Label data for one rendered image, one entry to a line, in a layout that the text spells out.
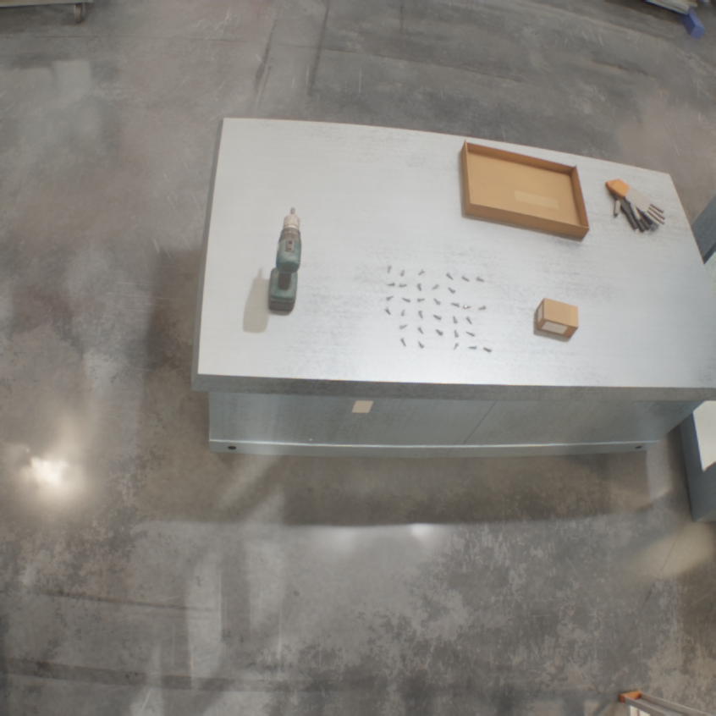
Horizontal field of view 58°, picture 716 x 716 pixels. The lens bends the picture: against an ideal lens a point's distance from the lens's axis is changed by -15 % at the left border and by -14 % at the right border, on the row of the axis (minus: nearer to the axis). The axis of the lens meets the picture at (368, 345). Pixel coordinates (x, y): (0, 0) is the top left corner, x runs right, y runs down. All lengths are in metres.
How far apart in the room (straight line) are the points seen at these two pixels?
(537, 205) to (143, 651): 1.95
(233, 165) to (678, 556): 2.18
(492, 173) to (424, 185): 0.27
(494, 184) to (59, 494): 1.80
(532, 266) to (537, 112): 1.80
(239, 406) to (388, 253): 0.61
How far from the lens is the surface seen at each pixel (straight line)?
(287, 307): 1.97
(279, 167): 2.32
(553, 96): 4.15
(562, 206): 2.52
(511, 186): 2.48
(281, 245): 1.83
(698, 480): 2.98
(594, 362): 2.19
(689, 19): 5.88
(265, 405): 2.15
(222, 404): 2.16
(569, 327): 2.15
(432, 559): 2.49
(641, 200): 2.70
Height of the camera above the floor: 2.33
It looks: 58 degrees down
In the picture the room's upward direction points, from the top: 20 degrees clockwise
